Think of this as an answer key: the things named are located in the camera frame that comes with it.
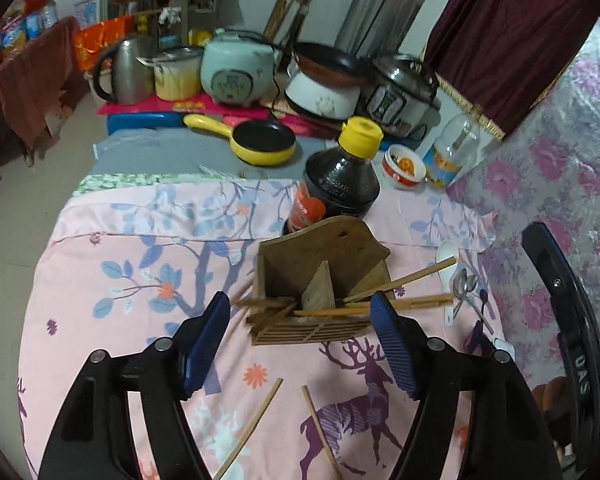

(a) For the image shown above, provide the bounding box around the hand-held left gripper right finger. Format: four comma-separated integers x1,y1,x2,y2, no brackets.
369,291,563,480

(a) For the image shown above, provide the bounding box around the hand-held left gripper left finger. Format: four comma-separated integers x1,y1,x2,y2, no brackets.
37,291,232,480

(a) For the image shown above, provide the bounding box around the wooden chopstick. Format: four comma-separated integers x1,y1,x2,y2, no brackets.
229,297,297,309
292,294,454,318
301,385,344,480
341,256,457,305
211,377,284,480

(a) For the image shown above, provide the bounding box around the wooden utensil holder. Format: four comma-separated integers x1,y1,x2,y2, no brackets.
245,215,393,347

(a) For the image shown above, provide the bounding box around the person's right hand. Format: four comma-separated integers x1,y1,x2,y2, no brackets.
532,377,571,461

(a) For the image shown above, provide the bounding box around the pink deer print bedsheet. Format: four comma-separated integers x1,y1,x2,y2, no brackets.
17,175,518,480

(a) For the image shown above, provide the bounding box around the white ceramic spoon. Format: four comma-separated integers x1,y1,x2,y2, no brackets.
436,240,461,326

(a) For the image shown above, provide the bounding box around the dark soy sauce bottle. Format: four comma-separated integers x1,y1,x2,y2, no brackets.
282,116,385,235

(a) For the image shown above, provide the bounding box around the red and white bowl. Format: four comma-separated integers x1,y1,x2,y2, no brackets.
381,144,427,190

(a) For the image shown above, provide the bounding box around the green floral cloth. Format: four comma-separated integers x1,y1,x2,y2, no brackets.
72,172,201,196

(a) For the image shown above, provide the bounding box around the grey cloth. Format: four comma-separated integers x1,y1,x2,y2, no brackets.
94,127,311,181

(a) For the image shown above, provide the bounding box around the yellow frying pan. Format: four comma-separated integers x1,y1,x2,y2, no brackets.
182,113,297,167

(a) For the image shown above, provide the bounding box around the blue plastic board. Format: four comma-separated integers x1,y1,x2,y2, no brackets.
105,111,231,136

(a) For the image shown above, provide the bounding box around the red mat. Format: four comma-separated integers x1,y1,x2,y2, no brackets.
96,97,331,136

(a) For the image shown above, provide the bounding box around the silver electric pressure cooker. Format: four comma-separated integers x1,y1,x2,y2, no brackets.
357,54,442,138

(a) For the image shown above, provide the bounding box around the white electric cooker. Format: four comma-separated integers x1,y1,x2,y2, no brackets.
284,71,363,121

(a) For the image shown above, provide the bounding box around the steel cooking pot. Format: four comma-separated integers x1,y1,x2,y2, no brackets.
137,46,204,102

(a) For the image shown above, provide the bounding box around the pale green rice cooker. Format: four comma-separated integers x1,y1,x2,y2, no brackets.
200,28,277,107

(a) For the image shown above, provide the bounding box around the steel electric kettle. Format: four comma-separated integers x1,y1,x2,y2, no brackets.
91,35,162,106

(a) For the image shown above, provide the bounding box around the brown frying pan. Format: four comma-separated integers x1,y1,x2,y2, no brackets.
290,42,371,87

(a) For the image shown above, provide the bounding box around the maroon cloth covered cabinet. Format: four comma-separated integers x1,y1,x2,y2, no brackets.
0,16,83,161

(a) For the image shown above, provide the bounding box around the maroon curtain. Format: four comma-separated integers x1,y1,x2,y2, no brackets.
422,0,600,133

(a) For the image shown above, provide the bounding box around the floral wall covering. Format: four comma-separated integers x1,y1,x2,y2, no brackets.
445,17,600,391

